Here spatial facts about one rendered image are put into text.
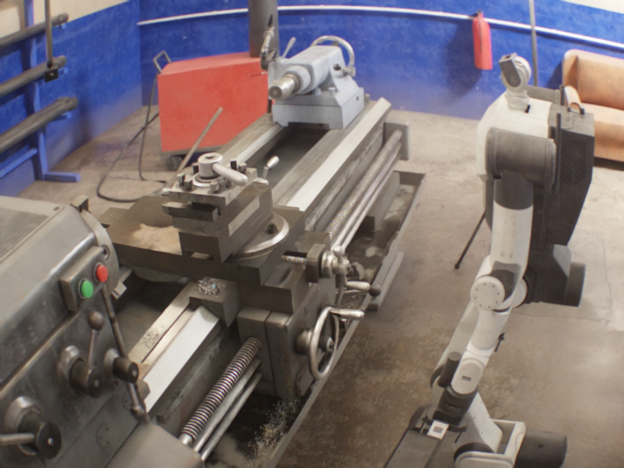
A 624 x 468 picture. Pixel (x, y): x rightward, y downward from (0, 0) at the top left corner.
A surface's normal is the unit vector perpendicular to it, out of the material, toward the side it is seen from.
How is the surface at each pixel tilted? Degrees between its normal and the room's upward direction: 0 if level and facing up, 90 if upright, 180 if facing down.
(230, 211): 0
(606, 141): 90
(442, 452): 0
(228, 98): 90
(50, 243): 45
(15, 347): 90
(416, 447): 0
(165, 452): 32
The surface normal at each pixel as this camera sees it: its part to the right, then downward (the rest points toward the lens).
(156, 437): 0.46, -0.70
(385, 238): -0.05, -0.90
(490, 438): 0.62, -0.52
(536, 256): -0.41, 0.42
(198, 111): 0.02, 0.44
